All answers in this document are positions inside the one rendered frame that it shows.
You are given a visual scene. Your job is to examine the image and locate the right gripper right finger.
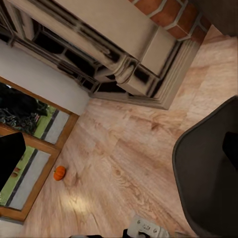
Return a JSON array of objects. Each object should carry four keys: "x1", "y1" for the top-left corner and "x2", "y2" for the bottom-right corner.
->
[{"x1": 222, "y1": 132, "x2": 238, "y2": 172}]

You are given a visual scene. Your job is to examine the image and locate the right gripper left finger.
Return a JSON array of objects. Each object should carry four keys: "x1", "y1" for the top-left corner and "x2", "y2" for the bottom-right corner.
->
[{"x1": 0, "y1": 132, "x2": 26, "y2": 191}]

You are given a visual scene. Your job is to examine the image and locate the pumpkin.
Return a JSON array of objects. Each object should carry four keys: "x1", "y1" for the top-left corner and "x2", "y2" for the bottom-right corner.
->
[{"x1": 54, "y1": 166, "x2": 66, "y2": 181}]

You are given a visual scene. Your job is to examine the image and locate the cauldron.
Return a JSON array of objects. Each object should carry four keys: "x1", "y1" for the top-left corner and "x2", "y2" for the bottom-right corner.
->
[{"x1": 172, "y1": 95, "x2": 238, "y2": 238}]

